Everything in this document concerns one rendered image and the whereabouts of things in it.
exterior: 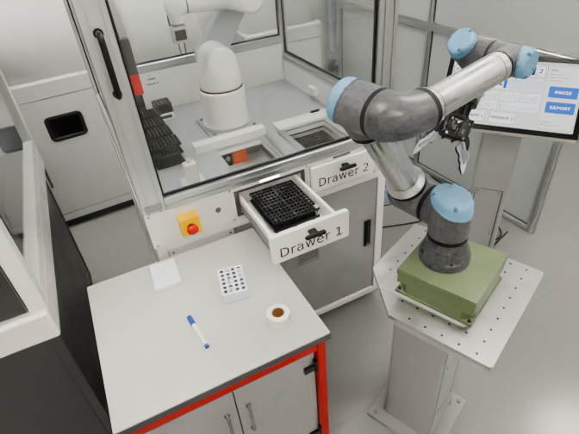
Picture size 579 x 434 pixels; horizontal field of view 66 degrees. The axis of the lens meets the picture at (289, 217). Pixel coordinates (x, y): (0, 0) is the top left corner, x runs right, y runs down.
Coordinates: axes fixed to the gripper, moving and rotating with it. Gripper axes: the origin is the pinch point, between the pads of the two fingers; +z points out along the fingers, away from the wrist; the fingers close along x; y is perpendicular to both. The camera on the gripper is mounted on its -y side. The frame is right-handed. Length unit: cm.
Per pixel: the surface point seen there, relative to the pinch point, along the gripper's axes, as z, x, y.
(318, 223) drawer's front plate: 29.2, -25.2, -11.5
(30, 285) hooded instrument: 74, -90, 20
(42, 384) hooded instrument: 112, -88, -5
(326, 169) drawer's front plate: 9, -31, -41
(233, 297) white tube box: 61, -41, -5
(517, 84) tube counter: -51, 26, -50
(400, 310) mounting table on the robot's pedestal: 43.5, 7.5, -2.5
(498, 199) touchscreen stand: -12, 47, -80
